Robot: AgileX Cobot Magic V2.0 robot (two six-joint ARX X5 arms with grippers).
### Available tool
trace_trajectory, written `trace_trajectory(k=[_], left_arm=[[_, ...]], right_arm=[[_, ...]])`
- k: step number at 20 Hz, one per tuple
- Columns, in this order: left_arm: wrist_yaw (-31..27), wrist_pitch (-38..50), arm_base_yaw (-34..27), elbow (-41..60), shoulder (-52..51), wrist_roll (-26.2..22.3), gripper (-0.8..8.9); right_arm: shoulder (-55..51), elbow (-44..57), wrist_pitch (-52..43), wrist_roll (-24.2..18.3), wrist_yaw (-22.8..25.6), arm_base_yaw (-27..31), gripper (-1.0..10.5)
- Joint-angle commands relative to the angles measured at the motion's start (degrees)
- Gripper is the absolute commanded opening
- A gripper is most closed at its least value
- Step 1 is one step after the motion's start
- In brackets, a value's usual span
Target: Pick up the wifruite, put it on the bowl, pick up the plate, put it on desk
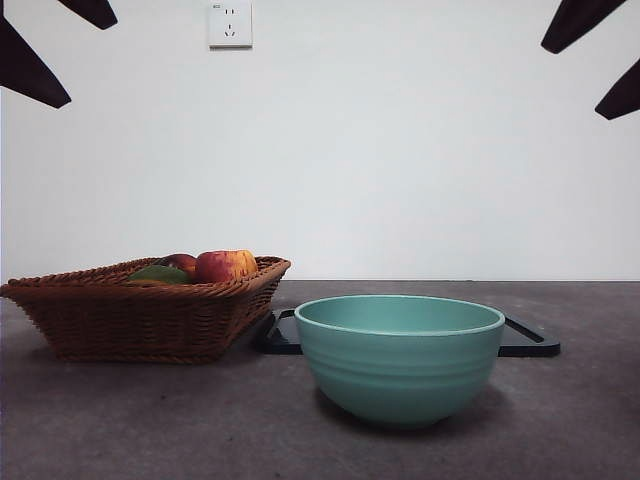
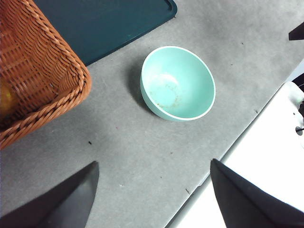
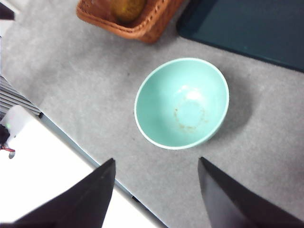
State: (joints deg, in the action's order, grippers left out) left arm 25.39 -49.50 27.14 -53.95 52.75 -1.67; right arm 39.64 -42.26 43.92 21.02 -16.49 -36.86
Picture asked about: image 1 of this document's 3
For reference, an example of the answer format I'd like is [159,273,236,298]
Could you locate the teal ceramic bowl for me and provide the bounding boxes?
[293,294,506,430]

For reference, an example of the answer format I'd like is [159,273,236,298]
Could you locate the white wall socket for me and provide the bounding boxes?
[208,1,254,50]

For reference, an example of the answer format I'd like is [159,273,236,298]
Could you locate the dark red fruit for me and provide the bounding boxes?
[160,253,198,275]

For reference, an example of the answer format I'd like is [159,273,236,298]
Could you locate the brown wicker basket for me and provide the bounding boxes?
[0,255,292,366]

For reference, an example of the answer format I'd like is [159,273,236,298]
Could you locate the green fruit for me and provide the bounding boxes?
[127,264,190,285]

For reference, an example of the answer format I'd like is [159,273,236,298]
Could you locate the black rectangular tray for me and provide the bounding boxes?
[254,308,561,358]

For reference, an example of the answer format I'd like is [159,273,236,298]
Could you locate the red yellow apple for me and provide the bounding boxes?
[194,249,259,283]

